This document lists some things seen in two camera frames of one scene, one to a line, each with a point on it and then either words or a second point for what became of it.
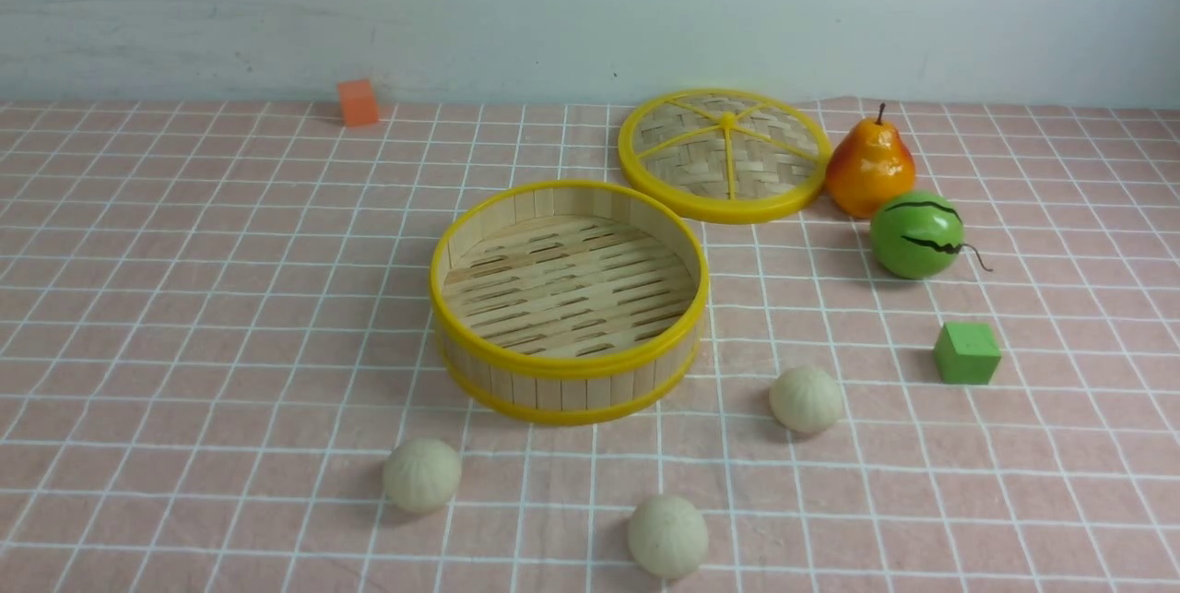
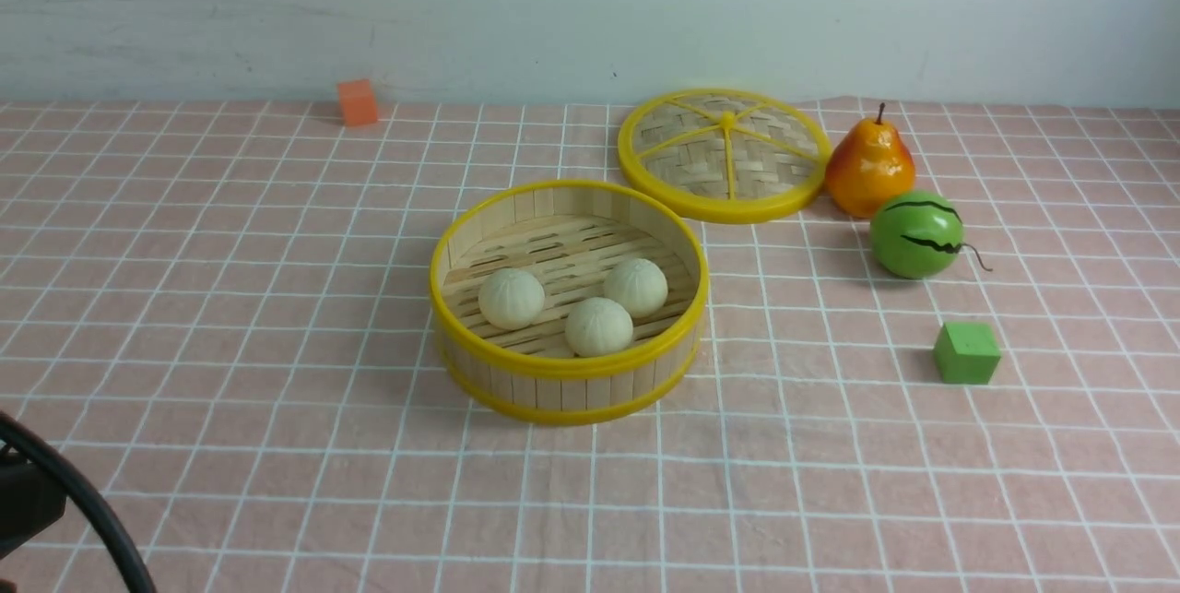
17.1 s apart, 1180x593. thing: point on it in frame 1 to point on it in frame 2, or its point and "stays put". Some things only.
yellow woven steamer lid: (724, 155) stays put
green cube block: (966, 352) stays put
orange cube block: (359, 102) stays put
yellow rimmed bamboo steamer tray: (567, 302) stays put
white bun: (805, 400) to (638, 285)
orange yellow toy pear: (867, 162) stays put
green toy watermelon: (918, 235) stays put
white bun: (667, 537) to (598, 327)
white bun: (422, 476) to (511, 299)
